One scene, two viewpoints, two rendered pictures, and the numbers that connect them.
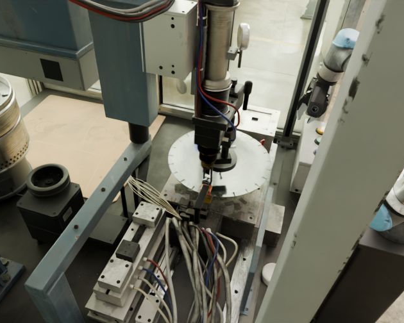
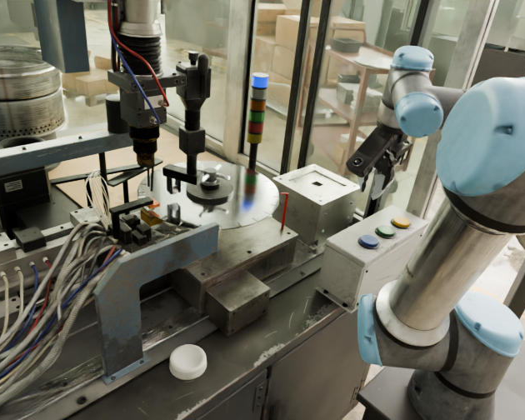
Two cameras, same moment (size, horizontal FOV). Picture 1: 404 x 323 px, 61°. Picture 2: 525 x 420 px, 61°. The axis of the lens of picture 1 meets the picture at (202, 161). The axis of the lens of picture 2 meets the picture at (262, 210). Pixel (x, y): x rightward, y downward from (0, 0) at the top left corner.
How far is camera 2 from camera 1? 0.65 m
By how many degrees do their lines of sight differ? 26
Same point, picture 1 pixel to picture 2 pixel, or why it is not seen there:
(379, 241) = (397, 407)
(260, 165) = (250, 212)
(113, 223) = (59, 221)
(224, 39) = not seen: outside the picture
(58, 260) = not seen: outside the picture
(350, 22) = (460, 60)
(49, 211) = not seen: outside the picture
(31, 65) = (27, 12)
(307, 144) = (360, 227)
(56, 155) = (93, 163)
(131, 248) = (32, 236)
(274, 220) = (237, 295)
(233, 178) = (199, 211)
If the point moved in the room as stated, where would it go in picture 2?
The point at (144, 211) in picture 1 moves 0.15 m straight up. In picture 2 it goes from (85, 213) to (77, 153)
